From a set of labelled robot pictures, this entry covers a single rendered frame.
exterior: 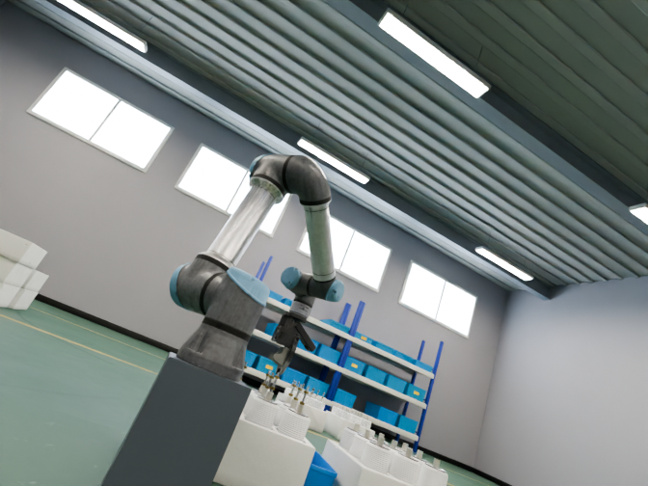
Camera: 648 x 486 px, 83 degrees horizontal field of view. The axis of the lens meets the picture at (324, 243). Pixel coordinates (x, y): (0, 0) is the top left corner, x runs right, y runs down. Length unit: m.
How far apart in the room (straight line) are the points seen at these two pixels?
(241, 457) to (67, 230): 5.82
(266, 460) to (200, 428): 0.53
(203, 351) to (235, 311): 0.10
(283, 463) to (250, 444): 0.12
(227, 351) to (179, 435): 0.17
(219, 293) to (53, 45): 7.53
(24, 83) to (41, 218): 2.24
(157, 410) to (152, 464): 0.09
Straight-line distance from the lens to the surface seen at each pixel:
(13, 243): 3.75
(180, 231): 6.63
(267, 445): 1.31
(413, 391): 7.06
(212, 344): 0.83
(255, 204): 1.05
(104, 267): 6.59
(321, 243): 1.12
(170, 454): 0.83
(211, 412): 0.82
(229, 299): 0.85
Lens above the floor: 0.35
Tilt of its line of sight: 21 degrees up
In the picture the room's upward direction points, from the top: 22 degrees clockwise
